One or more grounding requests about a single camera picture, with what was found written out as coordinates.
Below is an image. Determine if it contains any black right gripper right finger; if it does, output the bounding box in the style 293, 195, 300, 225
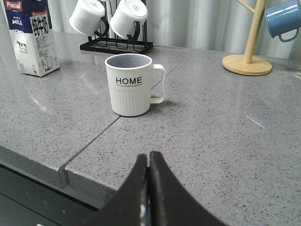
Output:
149, 151, 225, 226

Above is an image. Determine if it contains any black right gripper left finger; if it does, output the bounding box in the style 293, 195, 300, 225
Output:
84, 154, 148, 226

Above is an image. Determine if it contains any cream HOME cup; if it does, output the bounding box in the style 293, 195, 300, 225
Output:
105, 53, 166, 117

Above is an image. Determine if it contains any white blue milk carton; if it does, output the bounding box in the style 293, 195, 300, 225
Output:
0, 0, 60, 77

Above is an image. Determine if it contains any wooden mug tree stand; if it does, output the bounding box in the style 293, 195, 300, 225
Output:
222, 0, 272, 76

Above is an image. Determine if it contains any right white hanging mug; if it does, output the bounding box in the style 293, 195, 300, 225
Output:
110, 0, 148, 42

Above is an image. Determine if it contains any white hanging mug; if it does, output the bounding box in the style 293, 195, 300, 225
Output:
69, 0, 110, 37
110, 0, 148, 42

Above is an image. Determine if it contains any left white hanging mug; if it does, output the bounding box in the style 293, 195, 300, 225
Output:
69, 0, 110, 37

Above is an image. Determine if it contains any blue enamel mug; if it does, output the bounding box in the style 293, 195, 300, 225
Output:
264, 0, 301, 42

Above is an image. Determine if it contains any black wire mug rack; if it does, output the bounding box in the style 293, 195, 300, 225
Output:
79, 0, 153, 54

